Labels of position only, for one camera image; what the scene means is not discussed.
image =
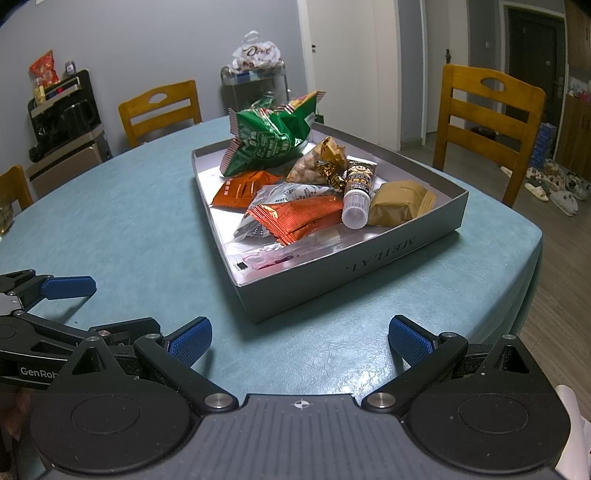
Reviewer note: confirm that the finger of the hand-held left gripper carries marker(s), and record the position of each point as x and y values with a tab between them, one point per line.
69	286
115	328

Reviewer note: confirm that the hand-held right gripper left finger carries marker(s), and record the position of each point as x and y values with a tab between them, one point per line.
189	341

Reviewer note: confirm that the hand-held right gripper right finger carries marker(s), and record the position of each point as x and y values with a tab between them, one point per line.
411	339

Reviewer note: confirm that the grey cardboard box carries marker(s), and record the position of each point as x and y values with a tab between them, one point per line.
346	272

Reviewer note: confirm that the clear plastic packet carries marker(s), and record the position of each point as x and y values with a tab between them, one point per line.
263	261

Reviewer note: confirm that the tan snack packet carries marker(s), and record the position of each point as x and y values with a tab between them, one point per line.
397	203

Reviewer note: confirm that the orange snack packet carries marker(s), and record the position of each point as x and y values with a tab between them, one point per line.
240	189
300	219

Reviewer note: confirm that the black brown snack tube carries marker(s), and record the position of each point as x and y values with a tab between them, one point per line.
358	184

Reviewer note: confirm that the silver white snack packet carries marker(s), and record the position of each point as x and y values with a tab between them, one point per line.
277	191

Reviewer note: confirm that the clear peanut snack packet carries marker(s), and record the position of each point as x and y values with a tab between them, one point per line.
309	168

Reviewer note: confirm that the green snack bag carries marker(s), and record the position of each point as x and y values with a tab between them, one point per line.
263	143

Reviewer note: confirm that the person's left hand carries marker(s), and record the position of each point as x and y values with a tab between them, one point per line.
14	413

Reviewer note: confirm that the glass bowl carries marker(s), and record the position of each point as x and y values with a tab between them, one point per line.
5	221

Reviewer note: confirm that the wooden chair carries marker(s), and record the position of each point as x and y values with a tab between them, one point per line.
138	110
461	78
16	184

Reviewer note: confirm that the black water dispenser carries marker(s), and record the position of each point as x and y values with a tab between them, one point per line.
60	120

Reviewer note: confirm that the black kettle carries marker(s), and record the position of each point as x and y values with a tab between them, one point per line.
81	117

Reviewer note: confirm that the group of slippers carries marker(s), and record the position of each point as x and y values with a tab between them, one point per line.
558	189

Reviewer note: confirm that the red snack bag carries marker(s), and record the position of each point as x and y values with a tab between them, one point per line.
45	69

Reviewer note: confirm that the stack of blue boxes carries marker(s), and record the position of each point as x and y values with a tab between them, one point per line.
544	143

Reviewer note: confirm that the wooden shoe cabinet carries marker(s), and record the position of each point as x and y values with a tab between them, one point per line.
575	129

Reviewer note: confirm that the white door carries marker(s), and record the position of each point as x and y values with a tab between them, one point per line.
351	69

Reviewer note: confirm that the white plastic bag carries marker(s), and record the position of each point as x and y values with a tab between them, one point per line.
256	53

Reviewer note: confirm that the dark entry door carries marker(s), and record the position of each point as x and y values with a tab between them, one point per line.
531	60

